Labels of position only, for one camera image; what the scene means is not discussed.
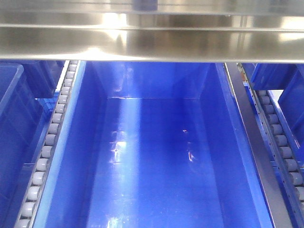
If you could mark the steel shelf beam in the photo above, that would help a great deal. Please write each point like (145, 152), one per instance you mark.
(153, 30)

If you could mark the large blue target bin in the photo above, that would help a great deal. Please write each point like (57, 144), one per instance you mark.
(152, 145)

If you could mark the blue bin at left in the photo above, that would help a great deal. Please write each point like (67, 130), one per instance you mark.
(19, 117)

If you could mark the blue bin at right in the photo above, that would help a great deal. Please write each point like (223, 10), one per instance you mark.
(290, 79)

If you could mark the right roller track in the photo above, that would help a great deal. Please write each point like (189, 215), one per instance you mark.
(281, 145)

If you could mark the roller track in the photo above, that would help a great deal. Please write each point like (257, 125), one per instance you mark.
(281, 145)
(33, 194)

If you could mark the left roller track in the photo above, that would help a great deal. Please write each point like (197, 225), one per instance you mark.
(33, 194)

